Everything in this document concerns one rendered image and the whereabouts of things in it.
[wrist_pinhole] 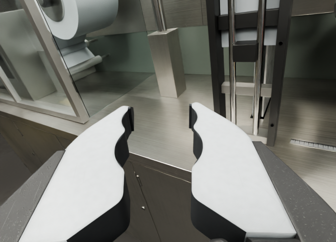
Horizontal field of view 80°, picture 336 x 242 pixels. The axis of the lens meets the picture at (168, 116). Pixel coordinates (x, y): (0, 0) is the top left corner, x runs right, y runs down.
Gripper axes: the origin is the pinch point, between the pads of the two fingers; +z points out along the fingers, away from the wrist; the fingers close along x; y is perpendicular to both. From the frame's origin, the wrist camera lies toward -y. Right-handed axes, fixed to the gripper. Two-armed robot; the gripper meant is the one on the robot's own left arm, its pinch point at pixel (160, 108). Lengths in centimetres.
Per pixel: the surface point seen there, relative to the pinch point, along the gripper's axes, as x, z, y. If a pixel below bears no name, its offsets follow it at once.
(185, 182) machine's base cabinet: 4, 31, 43
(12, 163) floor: -177, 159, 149
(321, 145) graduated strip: 39, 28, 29
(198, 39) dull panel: 16, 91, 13
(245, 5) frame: 17.7, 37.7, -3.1
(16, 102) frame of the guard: -85, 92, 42
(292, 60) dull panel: 51, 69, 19
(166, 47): 1, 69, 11
